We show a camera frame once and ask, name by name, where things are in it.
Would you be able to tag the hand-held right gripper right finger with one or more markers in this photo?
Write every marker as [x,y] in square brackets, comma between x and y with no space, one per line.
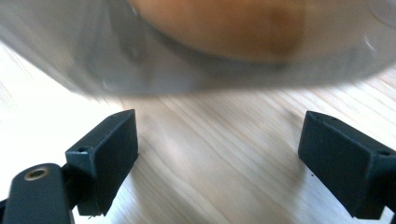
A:
[345,168]

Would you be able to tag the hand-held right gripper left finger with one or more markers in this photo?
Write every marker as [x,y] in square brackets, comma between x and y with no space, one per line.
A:
[106,161]

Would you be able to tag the clear plastic storage box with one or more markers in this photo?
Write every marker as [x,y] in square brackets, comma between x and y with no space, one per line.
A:
[93,62]

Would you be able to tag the orange plush toy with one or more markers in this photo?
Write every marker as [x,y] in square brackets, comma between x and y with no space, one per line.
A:
[224,28]

